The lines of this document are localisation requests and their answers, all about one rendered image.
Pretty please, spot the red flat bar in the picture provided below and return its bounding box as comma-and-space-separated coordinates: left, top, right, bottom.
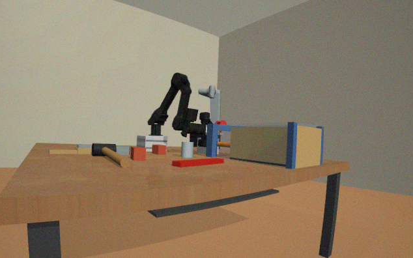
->
172, 158, 224, 167

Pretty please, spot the red cube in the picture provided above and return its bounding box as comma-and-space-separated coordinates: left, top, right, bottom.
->
130, 147, 146, 161
152, 145, 167, 155

